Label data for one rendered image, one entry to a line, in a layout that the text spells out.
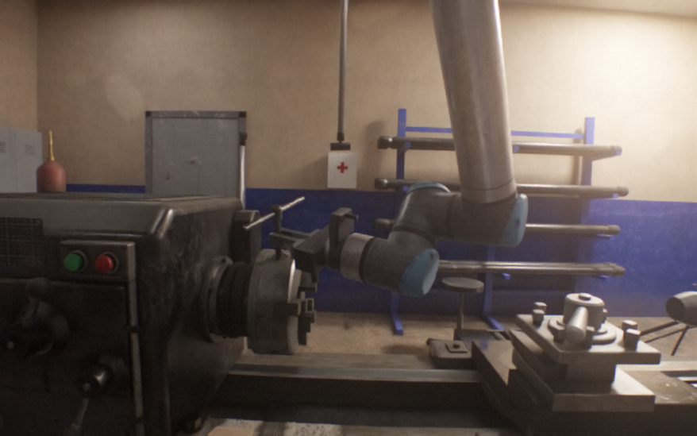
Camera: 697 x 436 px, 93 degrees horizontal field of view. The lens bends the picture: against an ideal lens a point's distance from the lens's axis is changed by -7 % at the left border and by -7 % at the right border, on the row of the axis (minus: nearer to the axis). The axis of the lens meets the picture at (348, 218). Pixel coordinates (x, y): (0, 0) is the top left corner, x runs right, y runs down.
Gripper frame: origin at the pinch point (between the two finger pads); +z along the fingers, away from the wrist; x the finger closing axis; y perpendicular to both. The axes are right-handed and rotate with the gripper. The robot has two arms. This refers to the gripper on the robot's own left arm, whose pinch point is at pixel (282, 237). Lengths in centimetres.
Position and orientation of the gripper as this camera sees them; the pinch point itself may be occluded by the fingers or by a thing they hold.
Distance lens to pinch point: 80.6
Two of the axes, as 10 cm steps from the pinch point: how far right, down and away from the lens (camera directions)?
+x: 5.0, -3.4, 8.0
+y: 0.2, 9.2, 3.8
